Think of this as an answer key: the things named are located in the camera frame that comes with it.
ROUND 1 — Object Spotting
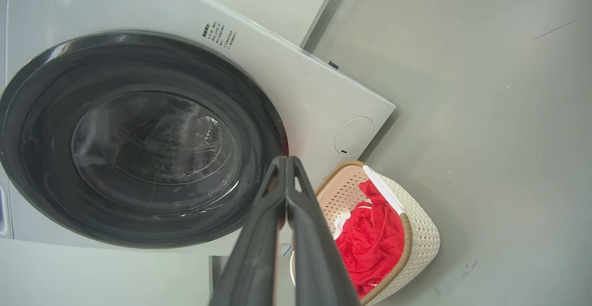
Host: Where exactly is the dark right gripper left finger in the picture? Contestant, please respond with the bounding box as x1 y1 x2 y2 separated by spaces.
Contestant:
210 156 289 306

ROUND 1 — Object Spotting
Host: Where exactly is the white front-load washing machine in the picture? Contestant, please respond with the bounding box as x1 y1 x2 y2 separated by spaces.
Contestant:
0 0 396 257

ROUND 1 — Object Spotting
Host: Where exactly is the beige perforated laundry basket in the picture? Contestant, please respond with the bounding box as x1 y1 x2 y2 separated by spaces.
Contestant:
290 160 441 306

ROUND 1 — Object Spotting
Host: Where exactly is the round white filter cover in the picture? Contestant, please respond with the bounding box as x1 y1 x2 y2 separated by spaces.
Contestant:
334 116 375 156

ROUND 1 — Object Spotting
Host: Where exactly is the white basket handle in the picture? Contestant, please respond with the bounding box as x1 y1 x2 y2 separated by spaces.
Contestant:
363 165 406 215

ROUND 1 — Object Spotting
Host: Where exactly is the white garment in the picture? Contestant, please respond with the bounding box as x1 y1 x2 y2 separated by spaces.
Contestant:
333 211 352 240

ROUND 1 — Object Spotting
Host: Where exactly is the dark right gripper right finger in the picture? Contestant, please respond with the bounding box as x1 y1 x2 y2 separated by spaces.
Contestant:
286 156 362 306

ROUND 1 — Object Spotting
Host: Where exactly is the red garment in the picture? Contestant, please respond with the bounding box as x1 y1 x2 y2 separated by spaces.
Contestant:
334 180 406 300

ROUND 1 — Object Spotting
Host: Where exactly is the round dark washer door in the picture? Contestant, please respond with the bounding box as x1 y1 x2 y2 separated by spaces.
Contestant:
0 31 290 250

